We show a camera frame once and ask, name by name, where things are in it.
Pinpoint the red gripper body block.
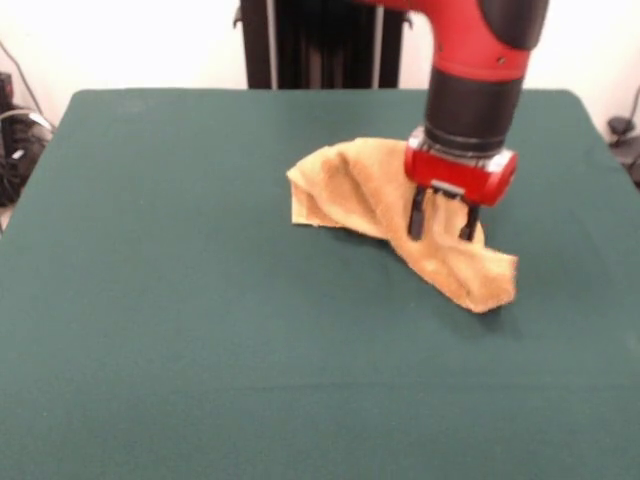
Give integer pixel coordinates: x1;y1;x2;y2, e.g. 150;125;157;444
403;127;519;207

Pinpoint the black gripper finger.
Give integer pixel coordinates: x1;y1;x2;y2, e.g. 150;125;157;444
458;197;482;241
407;184;431;241

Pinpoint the tan terry towel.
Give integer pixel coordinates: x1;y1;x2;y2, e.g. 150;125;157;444
285;135;520;315

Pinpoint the black plug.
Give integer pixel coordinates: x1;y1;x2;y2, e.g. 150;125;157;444
607;116;634;149

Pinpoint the dark green tablecloth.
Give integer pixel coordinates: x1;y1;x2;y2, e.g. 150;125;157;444
0;87;640;480

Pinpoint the black equipment pile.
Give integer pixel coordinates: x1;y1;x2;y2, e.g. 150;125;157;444
0;107;54;207

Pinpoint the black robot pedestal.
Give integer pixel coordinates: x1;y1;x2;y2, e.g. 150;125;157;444
232;0;414;90

